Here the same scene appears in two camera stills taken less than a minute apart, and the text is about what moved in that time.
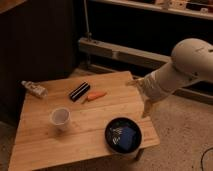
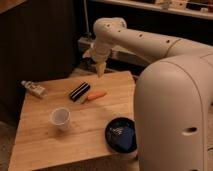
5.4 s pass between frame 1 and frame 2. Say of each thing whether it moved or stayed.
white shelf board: stayed
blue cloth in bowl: stayed
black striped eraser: stayed
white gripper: moved
